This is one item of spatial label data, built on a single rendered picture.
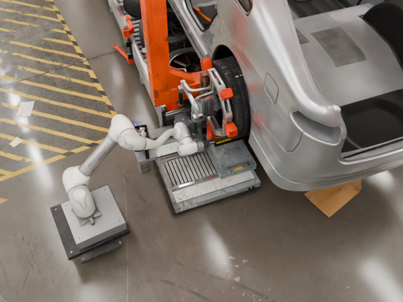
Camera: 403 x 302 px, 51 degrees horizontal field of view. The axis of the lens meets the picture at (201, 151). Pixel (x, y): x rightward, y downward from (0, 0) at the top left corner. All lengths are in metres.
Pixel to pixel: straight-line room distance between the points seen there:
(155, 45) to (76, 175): 1.17
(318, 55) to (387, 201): 1.50
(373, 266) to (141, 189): 2.11
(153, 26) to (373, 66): 1.85
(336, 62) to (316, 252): 1.60
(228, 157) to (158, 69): 1.02
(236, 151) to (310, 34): 1.23
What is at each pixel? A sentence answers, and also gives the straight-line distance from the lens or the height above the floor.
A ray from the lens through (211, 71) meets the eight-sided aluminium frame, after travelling 3.30.
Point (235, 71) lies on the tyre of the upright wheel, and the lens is 3.22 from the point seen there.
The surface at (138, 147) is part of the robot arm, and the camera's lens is 3.00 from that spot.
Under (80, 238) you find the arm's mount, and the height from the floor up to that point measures 0.40.
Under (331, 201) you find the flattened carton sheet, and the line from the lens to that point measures 4.03.
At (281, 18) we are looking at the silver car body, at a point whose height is 1.78.
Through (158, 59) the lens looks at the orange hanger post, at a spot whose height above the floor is 1.05.
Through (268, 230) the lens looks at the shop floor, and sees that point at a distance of 3.75.
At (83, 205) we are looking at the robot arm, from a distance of 3.20.
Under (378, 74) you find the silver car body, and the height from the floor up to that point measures 0.96.
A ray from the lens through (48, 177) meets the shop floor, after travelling 4.21.
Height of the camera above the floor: 3.27
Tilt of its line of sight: 52 degrees down
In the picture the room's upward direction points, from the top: 2 degrees clockwise
